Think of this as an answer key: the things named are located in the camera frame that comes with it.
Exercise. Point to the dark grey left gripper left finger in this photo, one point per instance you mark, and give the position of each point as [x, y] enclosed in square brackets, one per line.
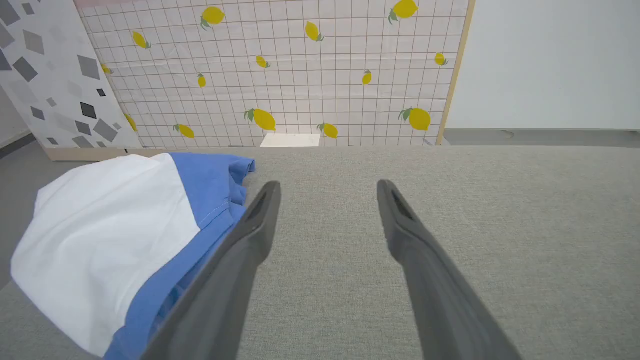
[235, 280]

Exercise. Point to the grey terrazzo pattern panel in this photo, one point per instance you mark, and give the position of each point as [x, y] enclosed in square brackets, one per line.
[50, 65]

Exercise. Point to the white and blue t-shirt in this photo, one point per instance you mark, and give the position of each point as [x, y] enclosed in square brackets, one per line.
[100, 240]

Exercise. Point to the white rectangular pillar box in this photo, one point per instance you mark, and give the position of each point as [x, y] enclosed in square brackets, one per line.
[290, 140]

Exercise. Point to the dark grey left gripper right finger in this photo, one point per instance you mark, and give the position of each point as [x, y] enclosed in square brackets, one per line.
[435, 295]

